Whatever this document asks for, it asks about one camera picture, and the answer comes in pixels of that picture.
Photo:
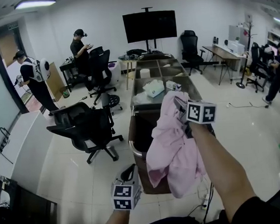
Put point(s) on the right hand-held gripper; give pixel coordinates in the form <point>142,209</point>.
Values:
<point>200,114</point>

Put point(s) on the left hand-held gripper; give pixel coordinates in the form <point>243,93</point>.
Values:
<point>126,197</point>

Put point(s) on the brown laundry hamper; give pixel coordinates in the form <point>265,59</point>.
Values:
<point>145,181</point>

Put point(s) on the pink cloth garment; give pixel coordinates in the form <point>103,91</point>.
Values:
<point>172,150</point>

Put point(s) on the person's right forearm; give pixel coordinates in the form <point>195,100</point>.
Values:
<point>216,166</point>

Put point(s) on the white floor plug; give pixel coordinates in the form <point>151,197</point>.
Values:
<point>228,105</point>

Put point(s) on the small white box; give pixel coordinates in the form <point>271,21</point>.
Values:
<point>173,85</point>

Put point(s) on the black coat rack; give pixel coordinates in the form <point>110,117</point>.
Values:
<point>240,84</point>

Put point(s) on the white tissue box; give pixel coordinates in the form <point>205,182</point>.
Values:
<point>153,88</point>

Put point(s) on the clear plastic bag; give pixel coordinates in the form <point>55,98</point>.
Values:
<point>140,99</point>

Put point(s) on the yellow bag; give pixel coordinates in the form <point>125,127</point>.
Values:
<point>249,71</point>

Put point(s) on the wooden desk with metal legs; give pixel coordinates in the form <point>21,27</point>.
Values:
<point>219,50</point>

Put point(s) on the white paper roll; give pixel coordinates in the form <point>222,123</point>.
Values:
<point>145,73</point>

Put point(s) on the black round stool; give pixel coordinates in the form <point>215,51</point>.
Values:
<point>112,100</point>

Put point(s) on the small black speaker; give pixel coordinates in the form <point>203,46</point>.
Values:
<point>216,40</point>

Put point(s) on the white printer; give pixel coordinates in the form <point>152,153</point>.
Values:
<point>236,47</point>

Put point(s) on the white power strip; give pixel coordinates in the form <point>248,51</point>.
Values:
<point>205,203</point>

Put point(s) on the black television stand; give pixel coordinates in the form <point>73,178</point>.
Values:
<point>147,46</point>

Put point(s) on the black bag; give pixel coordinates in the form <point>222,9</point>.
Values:
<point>136,53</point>

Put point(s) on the white partition board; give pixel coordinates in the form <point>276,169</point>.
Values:
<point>235,32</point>

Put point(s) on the white round bin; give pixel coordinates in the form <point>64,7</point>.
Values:
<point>115,74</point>

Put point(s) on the green container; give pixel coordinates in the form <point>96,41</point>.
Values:
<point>66,94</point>

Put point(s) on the purple cloth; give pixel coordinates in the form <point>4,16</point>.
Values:
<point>112,65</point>

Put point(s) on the black television screen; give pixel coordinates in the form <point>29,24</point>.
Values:
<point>149,26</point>

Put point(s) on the black desk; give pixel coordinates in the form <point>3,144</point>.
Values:
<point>34,209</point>

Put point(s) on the wooden board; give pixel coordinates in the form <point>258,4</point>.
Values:
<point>55,84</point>

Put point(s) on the black side table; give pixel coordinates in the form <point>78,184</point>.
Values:
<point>66,64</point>

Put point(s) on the white backpack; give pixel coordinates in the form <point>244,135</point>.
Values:
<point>42,68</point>

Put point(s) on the brown door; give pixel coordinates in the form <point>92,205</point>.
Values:
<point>7,49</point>

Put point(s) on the green exit sign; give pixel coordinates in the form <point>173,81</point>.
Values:
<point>13,25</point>

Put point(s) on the white wall shelf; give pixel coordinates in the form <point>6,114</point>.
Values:
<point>276,38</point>

